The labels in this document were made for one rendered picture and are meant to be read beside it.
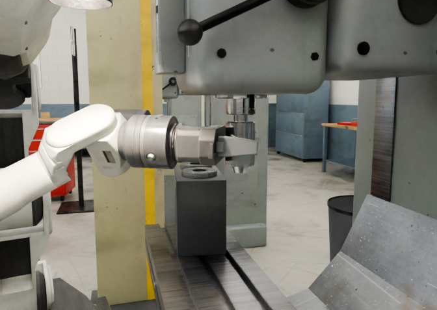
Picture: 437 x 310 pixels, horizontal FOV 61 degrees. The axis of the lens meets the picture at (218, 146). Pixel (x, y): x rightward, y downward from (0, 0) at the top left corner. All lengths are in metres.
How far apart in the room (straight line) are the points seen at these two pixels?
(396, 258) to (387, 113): 0.30
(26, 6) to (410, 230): 0.84
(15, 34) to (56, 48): 8.88
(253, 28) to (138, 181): 1.91
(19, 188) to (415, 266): 0.68
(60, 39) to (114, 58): 7.46
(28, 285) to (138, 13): 1.58
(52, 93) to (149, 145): 9.10
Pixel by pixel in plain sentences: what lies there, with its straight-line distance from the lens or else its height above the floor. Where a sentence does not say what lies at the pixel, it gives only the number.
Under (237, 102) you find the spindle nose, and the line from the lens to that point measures 0.57.
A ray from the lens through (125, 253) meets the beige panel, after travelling 2.47.
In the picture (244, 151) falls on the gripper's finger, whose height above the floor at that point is 1.23.
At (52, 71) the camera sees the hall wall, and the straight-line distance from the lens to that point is 9.68.
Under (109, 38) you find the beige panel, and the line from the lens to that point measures 2.31.
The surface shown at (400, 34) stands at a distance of 0.59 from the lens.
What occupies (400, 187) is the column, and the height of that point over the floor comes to 1.12.
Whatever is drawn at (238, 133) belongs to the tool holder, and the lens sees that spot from 0.57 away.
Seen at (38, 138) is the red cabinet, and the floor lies 0.82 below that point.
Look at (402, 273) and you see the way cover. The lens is 0.81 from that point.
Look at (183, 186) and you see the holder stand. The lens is 0.89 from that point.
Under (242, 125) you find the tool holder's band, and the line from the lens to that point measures 0.57.
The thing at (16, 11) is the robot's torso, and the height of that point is 1.46.
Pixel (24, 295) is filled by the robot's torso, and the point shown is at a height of 0.73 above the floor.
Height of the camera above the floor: 1.30
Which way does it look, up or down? 7 degrees down
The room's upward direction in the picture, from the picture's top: straight up
